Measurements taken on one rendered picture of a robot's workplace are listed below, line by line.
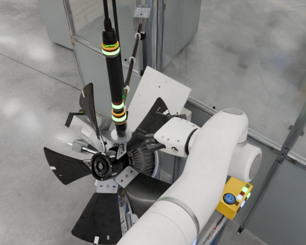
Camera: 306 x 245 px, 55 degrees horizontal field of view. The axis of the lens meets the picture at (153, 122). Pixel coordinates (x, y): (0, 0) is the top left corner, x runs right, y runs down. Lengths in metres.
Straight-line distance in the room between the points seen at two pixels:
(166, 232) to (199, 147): 0.21
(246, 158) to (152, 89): 0.83
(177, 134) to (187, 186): 0.25
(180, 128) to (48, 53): 3.47
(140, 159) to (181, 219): 0.85
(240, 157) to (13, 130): 2.79
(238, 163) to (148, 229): 0.29
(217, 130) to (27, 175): 2.38
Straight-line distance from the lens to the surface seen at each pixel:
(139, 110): 1.44
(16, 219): 2.66
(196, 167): 0.57
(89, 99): 1.28
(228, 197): 1.34
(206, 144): 0.59
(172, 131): 0.77
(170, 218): 0.47
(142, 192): 1.19
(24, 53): 4.23
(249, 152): 0.67
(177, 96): 1.34
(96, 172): 1.25
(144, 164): 1.32
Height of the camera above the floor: 2.23
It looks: 48 degrees down
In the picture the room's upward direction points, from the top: straight up
